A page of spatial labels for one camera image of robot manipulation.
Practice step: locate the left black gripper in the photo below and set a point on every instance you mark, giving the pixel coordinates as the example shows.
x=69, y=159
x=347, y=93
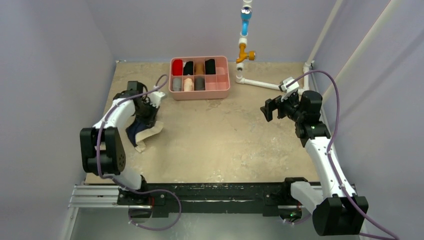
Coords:
x=150, y=120

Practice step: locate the pink divided organizer tray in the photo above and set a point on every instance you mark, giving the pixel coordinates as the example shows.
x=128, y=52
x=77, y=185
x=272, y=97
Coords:
x=217, y=86

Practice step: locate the blue pipe valve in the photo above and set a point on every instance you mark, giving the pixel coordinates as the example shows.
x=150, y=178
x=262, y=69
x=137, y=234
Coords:
x=245, y=15

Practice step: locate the black rolled cloth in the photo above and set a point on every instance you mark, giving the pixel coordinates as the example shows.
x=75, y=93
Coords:
x=188, y=68
x=210, y=66

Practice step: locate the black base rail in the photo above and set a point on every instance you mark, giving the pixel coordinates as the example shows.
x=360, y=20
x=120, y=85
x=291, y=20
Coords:
x=269, y=199

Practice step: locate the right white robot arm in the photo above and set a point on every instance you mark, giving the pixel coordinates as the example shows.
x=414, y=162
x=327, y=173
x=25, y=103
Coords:
x=335, y=211

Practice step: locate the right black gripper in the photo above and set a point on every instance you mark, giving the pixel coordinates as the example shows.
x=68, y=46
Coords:
x=274, y=108

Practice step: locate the orange pipe valve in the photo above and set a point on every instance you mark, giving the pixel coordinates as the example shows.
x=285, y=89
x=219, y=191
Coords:
x=245, y=55

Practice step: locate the red rolled cloth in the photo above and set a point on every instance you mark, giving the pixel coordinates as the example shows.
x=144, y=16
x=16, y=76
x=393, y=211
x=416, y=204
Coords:
x=177, y=67

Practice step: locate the aluminium extrusion frame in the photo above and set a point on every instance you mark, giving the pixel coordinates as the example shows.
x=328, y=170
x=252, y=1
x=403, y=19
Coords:
x=94, y=197

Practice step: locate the dark grey rolled cloth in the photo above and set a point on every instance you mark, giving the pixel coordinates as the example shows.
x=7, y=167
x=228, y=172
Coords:
x=199, y=83

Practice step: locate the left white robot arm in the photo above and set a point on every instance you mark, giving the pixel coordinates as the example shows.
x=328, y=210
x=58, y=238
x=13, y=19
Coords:
x=103, y=154

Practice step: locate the peach rolled cloth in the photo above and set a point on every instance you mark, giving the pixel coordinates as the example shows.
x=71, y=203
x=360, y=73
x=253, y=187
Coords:
x=188, y=85

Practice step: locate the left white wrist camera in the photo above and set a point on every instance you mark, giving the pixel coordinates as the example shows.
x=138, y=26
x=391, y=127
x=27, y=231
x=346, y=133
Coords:
x=155, y=98

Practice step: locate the brown rolled cloth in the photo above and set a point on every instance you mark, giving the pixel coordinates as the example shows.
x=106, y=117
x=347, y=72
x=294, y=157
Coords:
x=199, y=68

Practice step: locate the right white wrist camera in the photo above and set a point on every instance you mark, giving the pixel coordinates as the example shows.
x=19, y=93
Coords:
x=288, y=87

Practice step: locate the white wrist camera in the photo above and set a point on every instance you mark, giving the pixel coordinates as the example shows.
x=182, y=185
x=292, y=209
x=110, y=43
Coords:
x=155, y=98
x=288, y=87

